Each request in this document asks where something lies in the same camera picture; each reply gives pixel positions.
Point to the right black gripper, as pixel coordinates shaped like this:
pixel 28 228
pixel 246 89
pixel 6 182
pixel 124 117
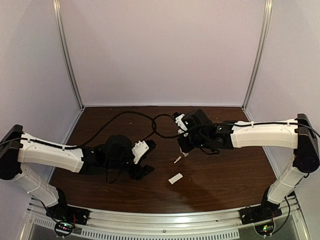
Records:
pixel 183 144

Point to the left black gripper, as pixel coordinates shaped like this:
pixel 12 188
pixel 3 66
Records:
pixel 142 166

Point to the front aluminium rail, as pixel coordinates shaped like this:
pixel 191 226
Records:
pixel 210 225

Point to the left aluminium frame post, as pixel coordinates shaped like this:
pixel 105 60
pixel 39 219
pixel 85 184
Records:
pixel 57 8

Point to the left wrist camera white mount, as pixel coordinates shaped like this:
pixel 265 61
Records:
pixel 141 149

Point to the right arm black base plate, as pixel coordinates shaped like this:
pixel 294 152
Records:
pixel 255 214

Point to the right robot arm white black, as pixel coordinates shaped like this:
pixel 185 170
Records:
pixel 197 131

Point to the right aluminium frame post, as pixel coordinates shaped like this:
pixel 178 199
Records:
pixel 263 37

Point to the white remote control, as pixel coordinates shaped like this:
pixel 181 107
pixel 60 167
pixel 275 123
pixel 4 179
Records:
pixel 183 153

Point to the white battery cover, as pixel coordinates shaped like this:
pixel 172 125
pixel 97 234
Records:
pixel 175 178

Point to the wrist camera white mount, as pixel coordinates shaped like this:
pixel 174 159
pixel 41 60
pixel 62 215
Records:
pixel 178 119
pixel 141 149

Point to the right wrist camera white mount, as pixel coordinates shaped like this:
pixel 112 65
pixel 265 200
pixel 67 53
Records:
pixel 178 119

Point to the aluminium frame post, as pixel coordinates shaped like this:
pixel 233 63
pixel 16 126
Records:
pixel 263 37
pixel 57 8

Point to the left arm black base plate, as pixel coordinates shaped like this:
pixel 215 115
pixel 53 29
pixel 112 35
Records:
pixel 70 214

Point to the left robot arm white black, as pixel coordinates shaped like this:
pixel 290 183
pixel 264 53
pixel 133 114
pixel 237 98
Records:
pixel 118 154

